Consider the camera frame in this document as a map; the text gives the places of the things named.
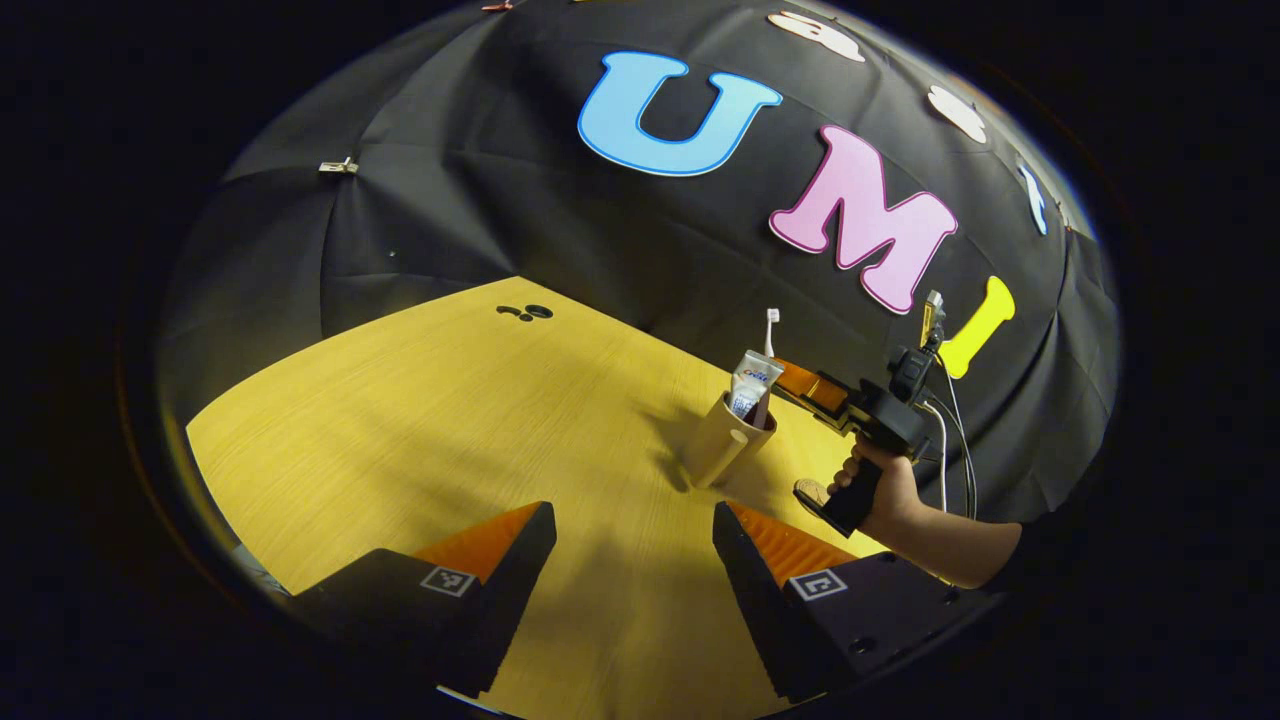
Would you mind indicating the yellow wooden desktop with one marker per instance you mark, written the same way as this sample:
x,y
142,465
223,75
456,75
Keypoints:
x,y
420,430

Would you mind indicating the white toothpaste tube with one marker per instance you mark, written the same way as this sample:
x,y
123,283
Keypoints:
x,y
752,385

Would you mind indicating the round brown coaster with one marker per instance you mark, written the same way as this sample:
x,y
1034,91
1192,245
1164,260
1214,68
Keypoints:
x,y
810,492

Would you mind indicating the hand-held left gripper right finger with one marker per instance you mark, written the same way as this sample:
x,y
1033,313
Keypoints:
x,y
745,590

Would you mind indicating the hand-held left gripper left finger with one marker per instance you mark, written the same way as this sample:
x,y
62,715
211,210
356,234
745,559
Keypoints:
x,y
525,570

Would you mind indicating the black backdrop cloth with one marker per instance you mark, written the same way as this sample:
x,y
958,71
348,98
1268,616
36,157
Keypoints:
x,y
500,200

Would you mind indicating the pale pink toothbrush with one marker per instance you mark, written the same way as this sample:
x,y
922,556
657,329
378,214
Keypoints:
x,y
772,330

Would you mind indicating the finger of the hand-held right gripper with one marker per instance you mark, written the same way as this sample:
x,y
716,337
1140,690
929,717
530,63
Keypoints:
x,y
800,380

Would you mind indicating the silver metal clip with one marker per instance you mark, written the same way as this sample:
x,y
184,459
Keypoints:
x,y
338,166

